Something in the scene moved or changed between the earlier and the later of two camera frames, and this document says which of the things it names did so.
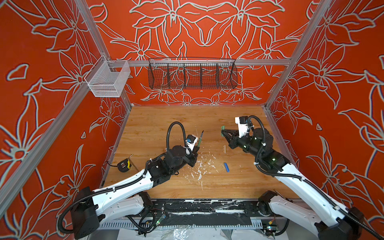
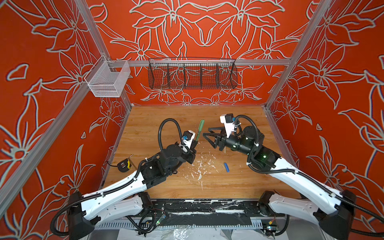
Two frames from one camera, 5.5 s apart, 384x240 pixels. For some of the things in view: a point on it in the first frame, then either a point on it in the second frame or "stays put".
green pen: (200, 139) → (202, 123)
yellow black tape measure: (124, 165) stays put
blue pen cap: (226, 166) stays put
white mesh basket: (104, 83) stays put
